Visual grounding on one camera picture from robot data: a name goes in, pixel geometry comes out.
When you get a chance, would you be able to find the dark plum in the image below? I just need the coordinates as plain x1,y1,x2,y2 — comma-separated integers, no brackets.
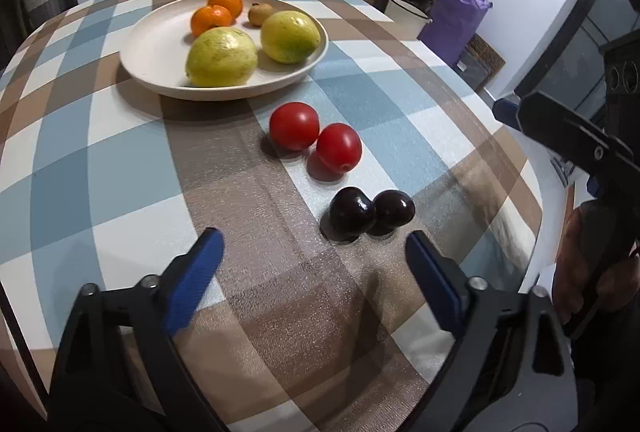
372,189,416,235
328,186,376,240

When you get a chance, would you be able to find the red tomato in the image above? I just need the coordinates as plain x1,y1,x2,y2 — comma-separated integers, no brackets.
316,123,362,174
269,102,320,152

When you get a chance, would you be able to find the purple bag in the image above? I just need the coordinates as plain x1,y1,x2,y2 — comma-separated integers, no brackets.
418,0,492,67

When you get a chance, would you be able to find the checkered tablecloth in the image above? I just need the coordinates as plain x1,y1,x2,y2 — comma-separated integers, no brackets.
1,0,541,431

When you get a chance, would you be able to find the woven laundry basket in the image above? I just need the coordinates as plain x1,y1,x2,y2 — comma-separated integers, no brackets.
23,0,67,29

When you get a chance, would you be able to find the brown longan fruit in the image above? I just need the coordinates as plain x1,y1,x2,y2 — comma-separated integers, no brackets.
247,3,274,27

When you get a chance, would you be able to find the cream round plate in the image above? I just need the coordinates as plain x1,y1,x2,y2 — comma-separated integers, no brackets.
119,0,329,102

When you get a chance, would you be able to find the orange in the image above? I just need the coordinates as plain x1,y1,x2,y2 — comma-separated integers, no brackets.
190,5,234,38
207,0,244,19

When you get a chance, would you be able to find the large green yellow guava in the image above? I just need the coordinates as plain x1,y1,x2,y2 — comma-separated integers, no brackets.
186,27,258,88

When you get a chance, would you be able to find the white waste bin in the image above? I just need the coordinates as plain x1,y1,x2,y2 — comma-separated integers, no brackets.
385,0,431,39

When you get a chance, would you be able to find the person right hand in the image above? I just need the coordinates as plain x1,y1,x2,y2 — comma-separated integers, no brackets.
552,207,639,324

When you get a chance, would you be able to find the orange front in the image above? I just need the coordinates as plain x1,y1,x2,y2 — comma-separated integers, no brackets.
190,5,234,38

